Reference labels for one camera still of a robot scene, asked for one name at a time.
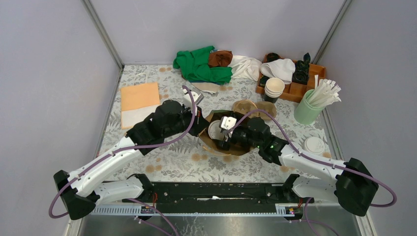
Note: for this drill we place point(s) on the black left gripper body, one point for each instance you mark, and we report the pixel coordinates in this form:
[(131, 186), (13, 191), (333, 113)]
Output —
[(184, 122)]

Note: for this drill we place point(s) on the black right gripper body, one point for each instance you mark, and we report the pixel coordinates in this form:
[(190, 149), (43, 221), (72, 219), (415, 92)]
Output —
[(241, 134)]

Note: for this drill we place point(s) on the green paper bag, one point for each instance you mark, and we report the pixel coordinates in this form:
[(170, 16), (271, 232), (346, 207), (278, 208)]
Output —
[(213, 144)]

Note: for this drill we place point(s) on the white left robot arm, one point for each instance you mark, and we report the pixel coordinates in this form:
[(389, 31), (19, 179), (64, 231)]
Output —
[(82, 190)]

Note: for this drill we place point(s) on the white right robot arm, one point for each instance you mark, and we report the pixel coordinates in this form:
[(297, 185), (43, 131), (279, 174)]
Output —
[(346, 183)]

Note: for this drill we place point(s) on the floral table mat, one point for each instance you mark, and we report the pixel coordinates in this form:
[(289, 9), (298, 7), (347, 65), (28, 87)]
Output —
[(190, 160)]

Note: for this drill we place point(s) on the stack of paper cups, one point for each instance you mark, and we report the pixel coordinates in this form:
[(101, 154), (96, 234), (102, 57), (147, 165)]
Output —
[(273, 89)]

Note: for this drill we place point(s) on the green straw holder cup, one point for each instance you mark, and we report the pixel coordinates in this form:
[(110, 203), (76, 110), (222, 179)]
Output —
[(305, 113)]

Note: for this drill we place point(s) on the wooden compartment tray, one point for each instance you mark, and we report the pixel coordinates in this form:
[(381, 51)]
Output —
[(294, 92)]

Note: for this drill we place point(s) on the green cloth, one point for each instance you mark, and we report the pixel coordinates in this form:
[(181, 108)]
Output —
[(194, 67)]

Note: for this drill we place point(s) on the white cloth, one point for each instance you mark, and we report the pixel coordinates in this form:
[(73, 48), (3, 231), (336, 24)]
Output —
[(245, 67)]

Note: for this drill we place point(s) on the white folded towel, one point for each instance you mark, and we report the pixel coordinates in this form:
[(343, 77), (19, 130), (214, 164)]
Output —
[(280, 68)]

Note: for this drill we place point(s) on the black crumpled bag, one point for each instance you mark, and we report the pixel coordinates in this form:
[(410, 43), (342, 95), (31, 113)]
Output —
[(301, 73)]

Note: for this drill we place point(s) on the brown cloth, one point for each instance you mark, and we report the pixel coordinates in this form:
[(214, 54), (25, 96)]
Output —
[(220, 58)]

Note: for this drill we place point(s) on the white paper straws bundle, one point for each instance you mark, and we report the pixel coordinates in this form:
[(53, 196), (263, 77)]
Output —
[(325, 92)]

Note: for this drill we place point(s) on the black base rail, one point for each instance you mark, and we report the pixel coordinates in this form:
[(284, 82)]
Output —
[(189, 197)]

